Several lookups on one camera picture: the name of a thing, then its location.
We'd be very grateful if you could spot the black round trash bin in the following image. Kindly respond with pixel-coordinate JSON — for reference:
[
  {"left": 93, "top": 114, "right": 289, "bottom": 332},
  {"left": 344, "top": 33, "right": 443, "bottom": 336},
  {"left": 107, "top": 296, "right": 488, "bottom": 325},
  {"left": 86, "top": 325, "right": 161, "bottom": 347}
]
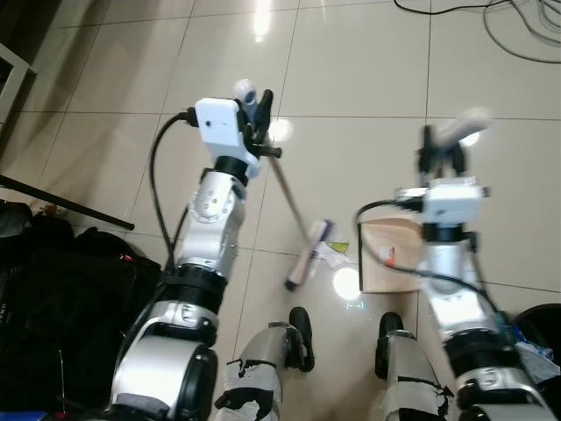
[{"left": 511, "top": 303, "right": 561, "bottom": 389}]

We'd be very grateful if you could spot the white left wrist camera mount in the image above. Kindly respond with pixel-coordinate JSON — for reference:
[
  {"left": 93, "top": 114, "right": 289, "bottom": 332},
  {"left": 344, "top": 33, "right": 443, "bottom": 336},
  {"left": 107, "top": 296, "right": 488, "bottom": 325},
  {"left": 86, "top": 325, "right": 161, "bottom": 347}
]
[{"left": 194, "top": 97, "right": 262, "bottom": 182}]

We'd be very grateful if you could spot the white crumpled paper scrap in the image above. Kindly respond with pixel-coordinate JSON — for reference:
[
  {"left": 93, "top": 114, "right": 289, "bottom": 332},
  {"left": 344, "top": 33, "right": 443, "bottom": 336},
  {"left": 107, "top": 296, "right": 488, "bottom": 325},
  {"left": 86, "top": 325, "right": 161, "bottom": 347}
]
[{"left": 316, "top": 240, "right": 358, "bottom": 270}]

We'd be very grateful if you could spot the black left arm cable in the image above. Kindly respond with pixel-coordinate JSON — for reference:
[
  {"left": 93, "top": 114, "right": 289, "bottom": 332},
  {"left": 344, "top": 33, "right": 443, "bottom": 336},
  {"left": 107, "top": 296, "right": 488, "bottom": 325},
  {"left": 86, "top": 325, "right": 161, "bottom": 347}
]
[{"left": 148, "top": 109, "right": 199, "bottom": 264}]

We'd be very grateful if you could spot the silver left robot leg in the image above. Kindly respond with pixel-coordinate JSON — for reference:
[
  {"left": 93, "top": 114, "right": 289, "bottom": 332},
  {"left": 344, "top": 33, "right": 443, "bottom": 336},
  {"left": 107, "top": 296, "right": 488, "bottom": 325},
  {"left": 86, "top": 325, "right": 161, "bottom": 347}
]
[{"left": 213, "top": 306, "right": 316, "bottom": 421}]

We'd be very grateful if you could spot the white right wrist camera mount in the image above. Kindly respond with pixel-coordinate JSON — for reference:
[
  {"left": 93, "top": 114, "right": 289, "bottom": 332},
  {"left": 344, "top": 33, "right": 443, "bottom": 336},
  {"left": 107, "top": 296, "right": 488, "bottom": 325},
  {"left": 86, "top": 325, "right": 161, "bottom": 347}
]
[{"left": 395, "top": 179, "right": 490, "bottom": 229}]

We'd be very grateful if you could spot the silver robot leg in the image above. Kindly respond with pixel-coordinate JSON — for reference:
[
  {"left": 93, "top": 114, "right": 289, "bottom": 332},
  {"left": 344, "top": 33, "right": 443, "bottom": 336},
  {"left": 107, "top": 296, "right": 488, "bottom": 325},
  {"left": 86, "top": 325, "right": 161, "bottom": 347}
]
[
  {"left": 376, "top": 311, "right": 458, "bottom": 421},
  {"left": 213, "top": 306, "right": 316, "bottom": 421}
]

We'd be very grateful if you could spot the grey floor cable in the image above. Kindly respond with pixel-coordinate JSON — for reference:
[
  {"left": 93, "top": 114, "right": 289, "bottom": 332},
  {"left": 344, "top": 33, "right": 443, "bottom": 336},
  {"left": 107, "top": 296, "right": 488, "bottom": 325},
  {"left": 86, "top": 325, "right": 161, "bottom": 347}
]
[{"left": 482, "top": 0, "right": 561, "bottom": 66}]

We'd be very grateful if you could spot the black floor cable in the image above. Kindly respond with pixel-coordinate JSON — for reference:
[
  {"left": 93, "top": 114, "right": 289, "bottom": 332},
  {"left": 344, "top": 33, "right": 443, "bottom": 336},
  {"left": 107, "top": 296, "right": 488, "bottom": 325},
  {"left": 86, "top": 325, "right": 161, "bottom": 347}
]
[{"left": 393, "top": 0, "right": 561, "bottom": 18}]

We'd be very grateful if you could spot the black metal bar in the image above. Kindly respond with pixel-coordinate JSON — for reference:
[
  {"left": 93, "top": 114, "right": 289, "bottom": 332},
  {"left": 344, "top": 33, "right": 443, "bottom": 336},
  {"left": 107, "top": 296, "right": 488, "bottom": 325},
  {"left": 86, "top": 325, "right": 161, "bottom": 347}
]
[{"left": 0, "top": 173, "right": 138, "bottom": 232}]

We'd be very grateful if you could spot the wooden broom with grey grip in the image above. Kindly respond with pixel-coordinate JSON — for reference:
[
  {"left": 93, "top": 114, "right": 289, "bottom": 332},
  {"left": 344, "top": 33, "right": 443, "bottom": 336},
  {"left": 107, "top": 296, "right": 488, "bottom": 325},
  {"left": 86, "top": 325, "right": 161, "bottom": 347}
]
[{"left": 233, "top": 78, "right": 336, "bottom": 293}]

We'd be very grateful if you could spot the black bags pile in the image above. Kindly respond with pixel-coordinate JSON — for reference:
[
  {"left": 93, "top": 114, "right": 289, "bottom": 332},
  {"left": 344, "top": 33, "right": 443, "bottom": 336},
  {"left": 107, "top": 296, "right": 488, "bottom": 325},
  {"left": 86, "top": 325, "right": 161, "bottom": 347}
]
[{"left": 0, "top": 200, "right": 166, "bottom": 415}]

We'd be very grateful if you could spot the silver right robot leg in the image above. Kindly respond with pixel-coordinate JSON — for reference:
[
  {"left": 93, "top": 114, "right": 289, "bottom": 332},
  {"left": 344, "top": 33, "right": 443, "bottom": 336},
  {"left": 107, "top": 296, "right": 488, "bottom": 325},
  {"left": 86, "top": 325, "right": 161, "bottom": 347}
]
[{"left": 376, "top": 311, "right": 458, "bottom": 421}]

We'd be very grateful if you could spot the paper rubbish inside bin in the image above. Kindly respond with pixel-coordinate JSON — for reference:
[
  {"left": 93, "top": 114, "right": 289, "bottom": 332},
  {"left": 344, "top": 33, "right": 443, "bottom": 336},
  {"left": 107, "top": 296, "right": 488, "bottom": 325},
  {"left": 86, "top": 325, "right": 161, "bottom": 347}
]
[{"left": 515, "top": 323, "right": 561, "bottom": 385}]

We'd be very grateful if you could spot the white furniture frame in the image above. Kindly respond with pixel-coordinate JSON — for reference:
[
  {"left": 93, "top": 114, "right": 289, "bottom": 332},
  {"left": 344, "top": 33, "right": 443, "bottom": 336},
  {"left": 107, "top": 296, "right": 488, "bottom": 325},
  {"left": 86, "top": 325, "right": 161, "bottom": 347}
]
[{"left": 0, "top": 41, "right": 39, "bottom": 125}]

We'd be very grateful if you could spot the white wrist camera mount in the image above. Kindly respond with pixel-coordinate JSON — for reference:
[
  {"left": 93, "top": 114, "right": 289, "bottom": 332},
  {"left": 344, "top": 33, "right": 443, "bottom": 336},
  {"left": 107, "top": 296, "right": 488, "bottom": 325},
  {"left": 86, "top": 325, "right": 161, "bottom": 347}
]
[
  {"left": 395, "top": 179, "right": 490, "bottom": 229},
  {"left": 194, "top": 97, "right": 262, "bottom": 182}
]

